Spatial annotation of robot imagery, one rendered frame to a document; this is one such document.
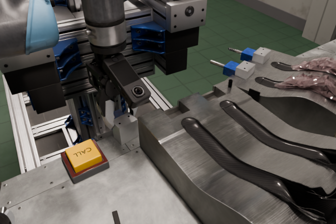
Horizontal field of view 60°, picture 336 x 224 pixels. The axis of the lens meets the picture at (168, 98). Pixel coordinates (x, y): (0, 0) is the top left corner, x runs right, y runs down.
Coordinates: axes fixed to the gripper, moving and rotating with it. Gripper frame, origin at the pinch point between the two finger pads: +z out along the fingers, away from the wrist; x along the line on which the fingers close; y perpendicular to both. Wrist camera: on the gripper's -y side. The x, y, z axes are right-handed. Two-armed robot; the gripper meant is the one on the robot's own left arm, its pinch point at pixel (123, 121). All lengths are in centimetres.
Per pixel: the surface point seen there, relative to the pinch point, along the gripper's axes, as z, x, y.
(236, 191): -6.4, -1.4, -31.8
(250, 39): 85, -210, 108
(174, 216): 4.5, 4.6, -24.0
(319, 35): 77, -254, 61
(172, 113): -1.7, -9.4, -6.9
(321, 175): -8.9, -12.2, -39.2
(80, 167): 1.7, 13.6, -4.8
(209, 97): -1.7, -20.7, -7.9
